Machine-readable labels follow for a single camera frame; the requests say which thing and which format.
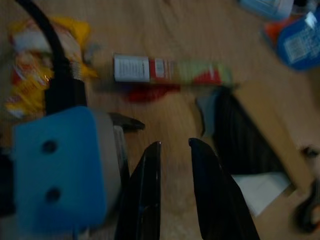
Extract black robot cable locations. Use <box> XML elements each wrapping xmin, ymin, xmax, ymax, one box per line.
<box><xmin>15</xmin><ymin>0</ymin><xmax>88</xmax><ymax>116</ymax></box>

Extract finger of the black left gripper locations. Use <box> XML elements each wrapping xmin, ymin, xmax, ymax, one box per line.
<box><xmin>107</xmin><ymin>112</ymin><xmax>146</xmax><ymax>132</ymax></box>

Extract yellow red snack packet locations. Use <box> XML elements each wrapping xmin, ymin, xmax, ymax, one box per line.
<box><xmin>3</xmin><ymin>16</ymin><xmax>99</xmax><ymax>120</ymax></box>

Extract light blue plastic bottle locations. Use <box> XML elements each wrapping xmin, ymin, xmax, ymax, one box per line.
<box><xmin>237</xmin><ymin>0</ymin><xmax>296</xmax><ymax>21</ymax></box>

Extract white paper sheet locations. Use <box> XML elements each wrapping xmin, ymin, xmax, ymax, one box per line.
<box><xmin>231</xmin><ymin>172</ymin><xmax>293</xmax><ymax>217</ymax></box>

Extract red wrapper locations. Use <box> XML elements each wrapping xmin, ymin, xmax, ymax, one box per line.
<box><xmin>124</xmin><ymin>84</ymin><xmax>181</xmax><ymax>104</ymax></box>

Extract cardboard box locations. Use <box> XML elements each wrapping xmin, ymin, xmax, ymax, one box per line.
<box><xmin>194</xmin><ymin>80</ymin><xmax>320</xmax><ymax>200</ymax></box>

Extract long red green carton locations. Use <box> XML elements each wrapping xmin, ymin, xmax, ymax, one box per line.
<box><xmin>112</xmin><ymin>52</ymin><xmax>233</xmax><ymax>86</ymax></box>

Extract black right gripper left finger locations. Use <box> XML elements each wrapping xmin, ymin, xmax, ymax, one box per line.
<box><xmin>114</xmin><ymin>141</ymin><xmax>163</xmax><ymax>240</ymax></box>

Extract small dark scrap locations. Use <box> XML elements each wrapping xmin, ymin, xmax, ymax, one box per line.
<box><xmin>301</xmin><ymin>145</ymin><xmax>320</xmax><ymax>158</ymax></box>

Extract black scissors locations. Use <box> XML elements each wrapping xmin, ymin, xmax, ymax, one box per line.
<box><xmin>291</xmin><ymin>178</ymin><xmax>320</xmax><ymax>233</ymax></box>

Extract blue plastic packet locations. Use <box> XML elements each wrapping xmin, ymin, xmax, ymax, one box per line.
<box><xmin>276</xmin><ymin>11</ymin><xmax>320</xmax><ymax>72</ymax></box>

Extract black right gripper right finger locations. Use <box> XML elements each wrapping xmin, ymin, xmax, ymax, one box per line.
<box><xmin>188</xmin><ymin>137</ymin><xmax>261</xmax><ymax>240</ymax></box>

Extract orange wrapper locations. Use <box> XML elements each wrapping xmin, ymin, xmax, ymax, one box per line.
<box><xmin>262</xmin><ymin>18</ymin><xmax>298</xmax><ymax>45</ymax></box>

